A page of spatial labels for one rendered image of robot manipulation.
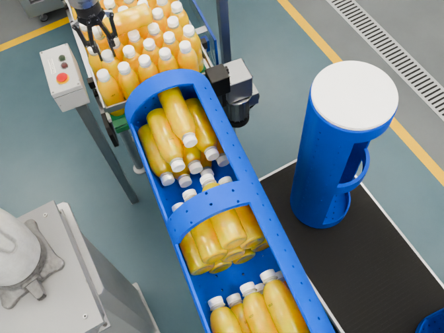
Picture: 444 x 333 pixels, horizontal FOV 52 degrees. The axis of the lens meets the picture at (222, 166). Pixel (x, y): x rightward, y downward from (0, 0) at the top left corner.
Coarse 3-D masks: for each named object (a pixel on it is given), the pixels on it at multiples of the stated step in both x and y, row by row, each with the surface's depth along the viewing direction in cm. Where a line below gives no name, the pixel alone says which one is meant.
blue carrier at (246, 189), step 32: (192, 96) 145; (224, 128) 126; (160, 192) 134; (224, 192) 112; (256, 192) 116; (192, 224) 111; (256, 256) 130; (288, 256) 108; (192, 288) 111; (224, 288) 127; (320, 320) 101
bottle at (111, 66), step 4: (112, 60) 152; (116, 60) 154; (104, 64) 153; (108, 64) 153; (112, 64) 153; (116, 64) 154; (104, 68) 154; (108, 68) 153; (112, 68) 154; (116, 68) 154; (108, 72) 154; (112, 72) 154; (116, 72) 155; (116, 76) 156; (116, 80) 158; (120, 88) 162
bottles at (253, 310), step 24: (144, 144) 138; (168, 168) 134; (192, 168) 133; (192, 240) 121; (264, 240) 122; (192, 264) 119; (216, 264) 124; (240, 288) 117; (216, 312) 113; (240, 312) 117; (264, 312) 111
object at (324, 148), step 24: (312, 120) 152; (312, 144) 161; (336, 144) 150; (360, 144) 188; (312, 168) 173; (336, 168) 164; (312, 192) 188; (336, 192) 182; (312, 216) 208; (336, 216) 220
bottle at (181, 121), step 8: (176, 88) 135; (160, 96) 134; (168, 96) 132; (176, 96) 132; (168, 104) 131; (176, 104) 130; (184, 104) 132; (168, 112) 131; (176, 112) 129; (184, 112) 129; (168, 120) 131; (176, 120) 128; (184, 120) 128; (192, 120) 130; (176, 128) 128; (184, 128) 127; (192, 128) 128; (176, 136) 131; (184, 136) 128
